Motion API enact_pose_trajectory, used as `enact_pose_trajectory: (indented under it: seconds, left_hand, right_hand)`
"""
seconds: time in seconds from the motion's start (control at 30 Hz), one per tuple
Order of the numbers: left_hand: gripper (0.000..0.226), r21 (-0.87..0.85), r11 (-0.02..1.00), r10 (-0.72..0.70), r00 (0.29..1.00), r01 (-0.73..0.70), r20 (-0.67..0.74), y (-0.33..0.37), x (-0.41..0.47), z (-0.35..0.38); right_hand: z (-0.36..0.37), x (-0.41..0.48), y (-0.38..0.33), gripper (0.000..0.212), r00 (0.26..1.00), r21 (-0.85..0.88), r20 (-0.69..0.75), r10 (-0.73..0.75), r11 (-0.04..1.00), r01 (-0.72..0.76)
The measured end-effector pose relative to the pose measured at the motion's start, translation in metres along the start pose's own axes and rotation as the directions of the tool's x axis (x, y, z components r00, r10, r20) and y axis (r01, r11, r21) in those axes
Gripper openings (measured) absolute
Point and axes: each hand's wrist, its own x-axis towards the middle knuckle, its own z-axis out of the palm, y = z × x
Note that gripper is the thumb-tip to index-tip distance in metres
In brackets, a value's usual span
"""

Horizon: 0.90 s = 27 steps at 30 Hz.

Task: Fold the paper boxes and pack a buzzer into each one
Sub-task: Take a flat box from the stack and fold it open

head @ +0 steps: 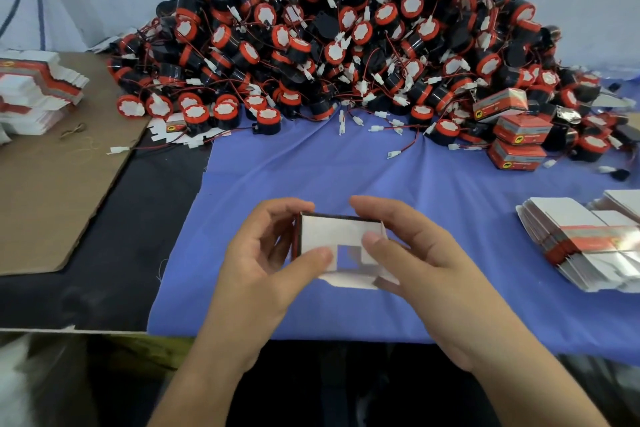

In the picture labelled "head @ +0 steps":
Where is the person's left hand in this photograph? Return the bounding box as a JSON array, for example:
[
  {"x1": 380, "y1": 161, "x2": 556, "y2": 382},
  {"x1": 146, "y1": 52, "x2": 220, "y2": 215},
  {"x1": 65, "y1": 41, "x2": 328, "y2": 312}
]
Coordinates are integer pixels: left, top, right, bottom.
[{"x1": 203, "y1": 197, "x2": 336, "y2": 375}]

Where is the person's right hand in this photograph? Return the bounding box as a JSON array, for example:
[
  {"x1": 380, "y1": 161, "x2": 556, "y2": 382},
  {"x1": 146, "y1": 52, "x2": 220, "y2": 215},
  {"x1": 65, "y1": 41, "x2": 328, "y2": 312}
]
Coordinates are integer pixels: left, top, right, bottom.
[{"x1": 348, "y1": 194, "x2": 513, "y2": 375}]

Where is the brown cardboard sheet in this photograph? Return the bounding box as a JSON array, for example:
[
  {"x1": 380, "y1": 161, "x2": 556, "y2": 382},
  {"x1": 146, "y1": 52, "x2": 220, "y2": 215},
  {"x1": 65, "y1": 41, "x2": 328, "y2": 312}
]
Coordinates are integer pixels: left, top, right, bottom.
[{"x1": 0, "y1": 51, "x2": 149, "y2": 277}]

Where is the blue cloth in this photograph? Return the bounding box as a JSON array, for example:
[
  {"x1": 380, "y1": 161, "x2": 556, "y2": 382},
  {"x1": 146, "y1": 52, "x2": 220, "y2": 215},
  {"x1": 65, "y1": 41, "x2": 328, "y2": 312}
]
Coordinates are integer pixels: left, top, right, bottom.
[{"x1": 148, "y1": 79, "x2": 640, "y2": 365}]

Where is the pile of black red buzzers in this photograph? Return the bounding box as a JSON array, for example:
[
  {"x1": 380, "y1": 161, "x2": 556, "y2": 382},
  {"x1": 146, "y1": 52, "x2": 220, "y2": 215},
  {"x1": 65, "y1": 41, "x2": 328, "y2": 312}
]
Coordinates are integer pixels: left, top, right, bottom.
[{"x1": 108, "y1": 0, "x2": 640, "y2": 169}]

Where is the orange white paper box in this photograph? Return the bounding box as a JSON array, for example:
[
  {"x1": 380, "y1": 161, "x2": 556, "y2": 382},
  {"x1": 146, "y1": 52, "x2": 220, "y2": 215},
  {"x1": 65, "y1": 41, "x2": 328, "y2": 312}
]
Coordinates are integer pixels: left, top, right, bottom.
[
  {"x1": 494, "y1": 111, "x2": 555, "y2": 147},
  {"x1": 487, "y1": 139, "x2": 549, "y2": 173},
  {"x1": 472, "y1": 88, "x2": 530, "y2": 123},
  {"x1": 292, "y1": 211, "x2": 403, "y2": 291}
]

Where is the stack of paper boxes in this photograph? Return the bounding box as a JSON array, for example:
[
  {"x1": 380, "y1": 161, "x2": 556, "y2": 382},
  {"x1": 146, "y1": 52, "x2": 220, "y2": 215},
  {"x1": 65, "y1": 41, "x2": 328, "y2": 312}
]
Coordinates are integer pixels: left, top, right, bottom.
[
  {"x1": 516, "y1": 189, "x2": 640, "y2": 294},
  {"x1": 0, "y1": 48, "x2": 90, "y2": 143}
]

